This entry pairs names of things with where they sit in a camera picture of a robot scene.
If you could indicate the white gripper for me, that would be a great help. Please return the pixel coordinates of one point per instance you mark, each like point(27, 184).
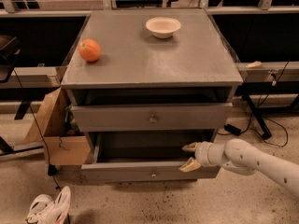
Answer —
point(203, 154)

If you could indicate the grey drawer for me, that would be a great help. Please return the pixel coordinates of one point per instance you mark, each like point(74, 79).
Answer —
point(145, 156)
point(114, 118)

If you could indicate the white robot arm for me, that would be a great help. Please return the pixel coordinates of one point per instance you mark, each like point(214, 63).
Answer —
point(240, 157)

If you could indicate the grey drawer cabinet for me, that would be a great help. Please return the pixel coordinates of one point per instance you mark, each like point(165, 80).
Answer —
point(192, 66)

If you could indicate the grey top drawer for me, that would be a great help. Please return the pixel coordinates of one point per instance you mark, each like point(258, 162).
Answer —
point(114, 118)

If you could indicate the small yellow foam piece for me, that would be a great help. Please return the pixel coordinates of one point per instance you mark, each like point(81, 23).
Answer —
point(254, 64)

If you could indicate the brown cardboard box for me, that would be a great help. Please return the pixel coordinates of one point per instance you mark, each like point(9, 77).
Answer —
point(50, 130)

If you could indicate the white paper bowl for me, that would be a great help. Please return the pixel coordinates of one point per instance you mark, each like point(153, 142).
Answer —
point(163, 27)

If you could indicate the orange fruit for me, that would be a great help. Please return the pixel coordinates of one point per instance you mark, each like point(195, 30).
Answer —
point(89, 50)

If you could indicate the white sneaker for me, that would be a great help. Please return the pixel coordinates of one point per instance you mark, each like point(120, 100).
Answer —
point(45, 210)

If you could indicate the black office chair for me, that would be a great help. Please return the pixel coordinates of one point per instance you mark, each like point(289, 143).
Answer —
point(9, 53)

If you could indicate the black power adapter with cable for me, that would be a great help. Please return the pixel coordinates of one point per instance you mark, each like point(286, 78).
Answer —
point(255, 113)

